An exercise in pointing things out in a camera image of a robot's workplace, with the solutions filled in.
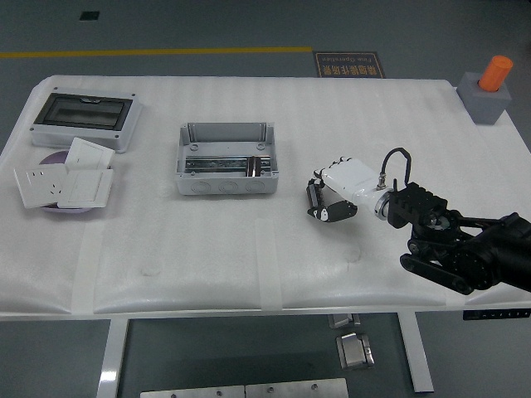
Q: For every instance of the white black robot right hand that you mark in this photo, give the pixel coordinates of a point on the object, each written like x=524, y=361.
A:
x=352, y=178

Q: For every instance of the open grey junction box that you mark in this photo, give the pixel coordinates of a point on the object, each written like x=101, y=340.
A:
x=226, y=184

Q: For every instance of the grey box with window lid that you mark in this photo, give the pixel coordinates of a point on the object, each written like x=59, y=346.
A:
x=83, y=112

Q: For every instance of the black floor sign orange text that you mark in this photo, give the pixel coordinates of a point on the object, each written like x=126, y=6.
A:
x=348, y=64

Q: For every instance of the grey block holder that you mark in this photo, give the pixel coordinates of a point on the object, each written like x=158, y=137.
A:
x=485, y=108

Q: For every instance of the white foam mat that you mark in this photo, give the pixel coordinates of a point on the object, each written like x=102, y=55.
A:
x=207, y=248

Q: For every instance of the metal block with hinge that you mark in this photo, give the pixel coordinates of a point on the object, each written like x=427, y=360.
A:
x=354, y=352

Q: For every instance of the orange cylinder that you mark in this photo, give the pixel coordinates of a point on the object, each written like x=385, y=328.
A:
x=494, y=74

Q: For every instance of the white table leg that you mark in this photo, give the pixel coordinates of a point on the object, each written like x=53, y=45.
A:
x=417, y=356
x=111, y=360

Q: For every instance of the black table control panel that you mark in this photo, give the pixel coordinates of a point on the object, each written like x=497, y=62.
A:
x=495, y=314

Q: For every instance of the yellow floor tape line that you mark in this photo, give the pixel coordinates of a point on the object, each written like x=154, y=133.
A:
x=166, y=52

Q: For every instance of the purple plate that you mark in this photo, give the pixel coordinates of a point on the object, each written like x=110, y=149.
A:
x=54, y=159

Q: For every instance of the metal mounting rail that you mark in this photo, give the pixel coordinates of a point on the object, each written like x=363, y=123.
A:
x=215, y=164

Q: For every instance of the small metal bracket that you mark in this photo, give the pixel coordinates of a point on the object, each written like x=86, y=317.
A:
x=342, y=321

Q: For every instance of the grey metal base plate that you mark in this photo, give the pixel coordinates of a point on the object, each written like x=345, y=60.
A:
x=296, y=389
x=193, y=392

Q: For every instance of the white wall switch panel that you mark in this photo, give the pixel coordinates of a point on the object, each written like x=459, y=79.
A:
x=85, y=188
x=89, y=154

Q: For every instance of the white wall socket panel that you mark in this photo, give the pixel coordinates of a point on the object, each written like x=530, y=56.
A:
x=39, y=186

